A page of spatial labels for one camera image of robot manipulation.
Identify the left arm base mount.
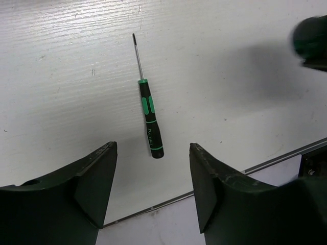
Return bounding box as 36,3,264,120
298,146,327,177

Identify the black green precision screwdriver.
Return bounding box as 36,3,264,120
132,33,164,159

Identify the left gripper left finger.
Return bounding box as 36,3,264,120
1,141,118,244

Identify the green stubby screwdriver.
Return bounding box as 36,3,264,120
291,15,326,72

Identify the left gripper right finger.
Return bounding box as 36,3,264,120
190,143,326,244

